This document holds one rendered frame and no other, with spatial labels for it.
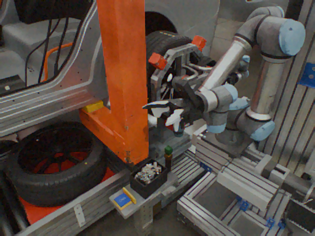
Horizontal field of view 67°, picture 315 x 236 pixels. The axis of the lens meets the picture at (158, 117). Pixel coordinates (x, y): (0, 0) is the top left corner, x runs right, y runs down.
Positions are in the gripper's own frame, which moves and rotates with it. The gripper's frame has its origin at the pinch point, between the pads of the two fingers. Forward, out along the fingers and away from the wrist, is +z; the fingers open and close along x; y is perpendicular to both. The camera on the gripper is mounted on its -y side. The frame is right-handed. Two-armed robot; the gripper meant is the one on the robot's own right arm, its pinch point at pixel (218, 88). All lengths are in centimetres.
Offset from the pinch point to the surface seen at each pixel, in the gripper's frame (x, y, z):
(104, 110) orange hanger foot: -52, -15, 68
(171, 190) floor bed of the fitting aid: 1, -75, 47
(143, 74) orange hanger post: -5, 30, 67
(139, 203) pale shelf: 15, -38, 90
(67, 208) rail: -15, -44, 122
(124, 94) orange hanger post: -5, 22, 80
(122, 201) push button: 9, -35, 98
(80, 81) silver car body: -60, 11, 79
